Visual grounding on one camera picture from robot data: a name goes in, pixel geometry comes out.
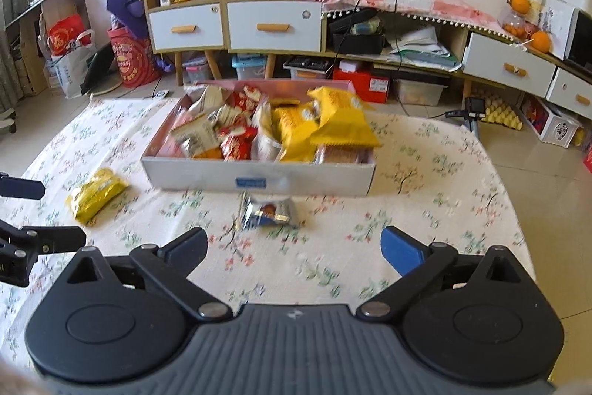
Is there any white shopping bag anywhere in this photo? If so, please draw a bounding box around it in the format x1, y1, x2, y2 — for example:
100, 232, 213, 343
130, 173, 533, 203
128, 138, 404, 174
47, 14, 97, 98

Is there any clear storage bin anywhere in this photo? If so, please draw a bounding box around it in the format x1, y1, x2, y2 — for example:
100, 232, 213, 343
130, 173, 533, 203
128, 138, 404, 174
395, 79, 450, 106

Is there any small camera on tripod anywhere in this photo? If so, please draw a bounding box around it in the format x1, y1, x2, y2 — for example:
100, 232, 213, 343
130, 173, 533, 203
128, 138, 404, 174
444, 97, 486, 138

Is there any clear wrapped brown cake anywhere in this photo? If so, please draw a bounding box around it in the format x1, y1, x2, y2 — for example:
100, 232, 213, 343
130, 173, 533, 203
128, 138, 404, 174
314, 145, 373, 164

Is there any floral tablecloth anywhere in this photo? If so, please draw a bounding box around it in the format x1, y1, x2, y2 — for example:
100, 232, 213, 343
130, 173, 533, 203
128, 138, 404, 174
0, 97, 538, 377

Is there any orange fruit lower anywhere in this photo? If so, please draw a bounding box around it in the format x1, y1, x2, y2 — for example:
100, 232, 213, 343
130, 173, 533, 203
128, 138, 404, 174
529, 30, 552, 54

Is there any orange fruit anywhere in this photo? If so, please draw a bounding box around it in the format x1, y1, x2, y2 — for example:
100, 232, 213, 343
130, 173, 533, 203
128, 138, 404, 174
507, 0, 531, 16
529, 30, 552, 54

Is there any white left drawer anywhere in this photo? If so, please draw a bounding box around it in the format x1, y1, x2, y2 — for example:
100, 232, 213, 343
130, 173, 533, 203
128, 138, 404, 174
148, 4, 224, 51

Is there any silver truffle chocolate packet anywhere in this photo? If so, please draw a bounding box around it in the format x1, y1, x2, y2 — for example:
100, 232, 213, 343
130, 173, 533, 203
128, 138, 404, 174
239, 194, 300, 230

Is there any blue lid storage bin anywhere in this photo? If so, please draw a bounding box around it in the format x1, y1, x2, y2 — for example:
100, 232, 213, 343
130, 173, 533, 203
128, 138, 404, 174
232, 54, 267, 80

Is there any pink and white snack box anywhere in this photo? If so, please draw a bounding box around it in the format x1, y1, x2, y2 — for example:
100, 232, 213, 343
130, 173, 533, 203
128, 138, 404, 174
141, 95, 376, 197

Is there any yellow egg tray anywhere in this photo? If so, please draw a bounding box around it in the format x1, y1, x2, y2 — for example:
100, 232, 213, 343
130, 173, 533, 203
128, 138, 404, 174
482, 102, 523, 131

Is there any gold yellow snack packet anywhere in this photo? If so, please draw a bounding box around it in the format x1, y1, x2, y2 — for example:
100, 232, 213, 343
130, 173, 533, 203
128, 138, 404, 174
66, 167, 130, 225

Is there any pink floral cabinet cloth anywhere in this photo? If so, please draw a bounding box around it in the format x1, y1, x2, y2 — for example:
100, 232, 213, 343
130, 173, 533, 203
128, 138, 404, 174
297, 0, 509, 38

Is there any white far right drawer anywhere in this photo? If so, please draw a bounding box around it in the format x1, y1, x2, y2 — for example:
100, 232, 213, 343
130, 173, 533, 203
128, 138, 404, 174
545, 67, 592, 119

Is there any red box under cabinet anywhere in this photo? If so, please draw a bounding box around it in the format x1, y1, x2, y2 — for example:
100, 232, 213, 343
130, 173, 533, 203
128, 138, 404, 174
332, 68, 389, 104

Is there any large yellow pastry packet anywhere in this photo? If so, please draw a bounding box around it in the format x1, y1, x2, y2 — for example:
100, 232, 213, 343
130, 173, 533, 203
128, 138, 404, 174
307, 86, 380, 148

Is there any black bag on shelf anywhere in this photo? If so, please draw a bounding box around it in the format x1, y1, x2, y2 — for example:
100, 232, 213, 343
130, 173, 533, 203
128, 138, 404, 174
327, 8, 385, 55

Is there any microwave oven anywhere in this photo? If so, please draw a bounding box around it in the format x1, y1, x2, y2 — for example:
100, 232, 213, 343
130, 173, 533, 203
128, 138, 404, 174
564, 9, 592, 73

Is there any white orange biscuit packet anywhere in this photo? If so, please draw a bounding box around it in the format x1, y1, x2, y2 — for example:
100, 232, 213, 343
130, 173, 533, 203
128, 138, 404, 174
171, 115, 223, 160

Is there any yellow pastry packet in box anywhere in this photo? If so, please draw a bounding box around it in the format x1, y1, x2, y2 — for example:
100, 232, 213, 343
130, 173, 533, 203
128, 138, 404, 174
272, 103, 318, 163

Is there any orange fruit upper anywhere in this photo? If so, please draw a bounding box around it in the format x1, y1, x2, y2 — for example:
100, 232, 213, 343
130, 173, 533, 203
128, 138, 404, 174
507, 0, 531, 16

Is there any white angled drawer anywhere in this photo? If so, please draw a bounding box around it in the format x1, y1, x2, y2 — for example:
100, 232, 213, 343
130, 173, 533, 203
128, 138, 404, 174
462, 33, 556, 97

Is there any purple plush toy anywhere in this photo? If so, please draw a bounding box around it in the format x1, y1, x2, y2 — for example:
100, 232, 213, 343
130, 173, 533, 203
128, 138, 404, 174
106, 0, 149, 39

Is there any red round gift bag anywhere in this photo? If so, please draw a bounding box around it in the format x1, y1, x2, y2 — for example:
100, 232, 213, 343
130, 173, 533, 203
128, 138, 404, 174
107, 27, 162, 88

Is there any white middle drawer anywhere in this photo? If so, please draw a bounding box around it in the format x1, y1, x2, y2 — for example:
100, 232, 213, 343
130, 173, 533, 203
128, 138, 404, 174
227, 1, 322, 53

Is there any white decorated small box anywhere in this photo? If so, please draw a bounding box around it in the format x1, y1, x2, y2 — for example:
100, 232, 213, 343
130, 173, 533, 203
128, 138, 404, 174
520, 93, 581, 148

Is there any red white candy packet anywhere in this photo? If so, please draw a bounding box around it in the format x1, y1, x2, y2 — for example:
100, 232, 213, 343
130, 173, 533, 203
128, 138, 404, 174
219, 125, 258, 161

